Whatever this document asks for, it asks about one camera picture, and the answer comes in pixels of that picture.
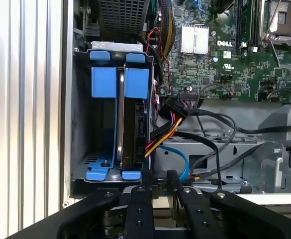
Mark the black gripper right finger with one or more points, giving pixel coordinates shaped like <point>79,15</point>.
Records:
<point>200,219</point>

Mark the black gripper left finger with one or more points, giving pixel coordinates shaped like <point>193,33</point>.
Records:
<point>140,219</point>

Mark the dark metal disk bay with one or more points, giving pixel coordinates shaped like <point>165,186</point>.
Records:
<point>80,124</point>

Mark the empty blue disk carrier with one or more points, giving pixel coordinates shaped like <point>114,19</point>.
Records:
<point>103,82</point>

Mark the open grey PC case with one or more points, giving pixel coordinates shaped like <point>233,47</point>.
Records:
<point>67,99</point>

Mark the green Dell motherboard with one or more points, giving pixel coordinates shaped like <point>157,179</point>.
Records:
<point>247,74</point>

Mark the silver chipset heatsink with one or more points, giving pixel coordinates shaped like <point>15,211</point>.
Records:
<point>195,38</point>

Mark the black RAM slot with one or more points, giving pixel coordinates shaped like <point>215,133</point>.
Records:
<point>252,25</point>
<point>257,25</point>

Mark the silver power supply unit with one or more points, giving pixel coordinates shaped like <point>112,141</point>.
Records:
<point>123,17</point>

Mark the thin metal locking lever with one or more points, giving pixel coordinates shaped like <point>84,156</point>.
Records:
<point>274,18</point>

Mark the CPU socket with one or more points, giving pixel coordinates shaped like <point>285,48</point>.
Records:
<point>284,22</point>

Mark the metal socket cover frame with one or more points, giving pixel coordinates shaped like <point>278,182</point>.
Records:
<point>287,41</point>

